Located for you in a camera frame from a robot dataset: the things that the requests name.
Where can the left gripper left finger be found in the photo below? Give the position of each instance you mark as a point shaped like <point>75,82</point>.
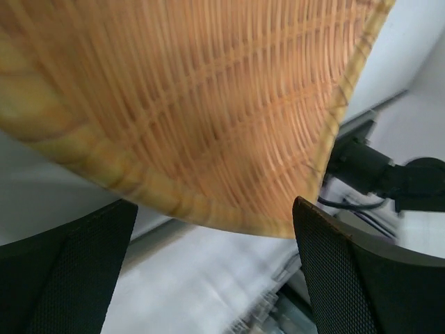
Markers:
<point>63,280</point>

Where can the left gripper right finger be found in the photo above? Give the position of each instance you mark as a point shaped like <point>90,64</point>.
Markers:
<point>359,283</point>

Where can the woven bamboo triangular plate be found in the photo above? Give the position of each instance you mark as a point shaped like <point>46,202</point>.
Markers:
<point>218,113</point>

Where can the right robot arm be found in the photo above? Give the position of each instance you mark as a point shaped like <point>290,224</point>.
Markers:
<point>417,185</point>

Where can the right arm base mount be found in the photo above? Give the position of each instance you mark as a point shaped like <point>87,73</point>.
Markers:
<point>283,309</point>

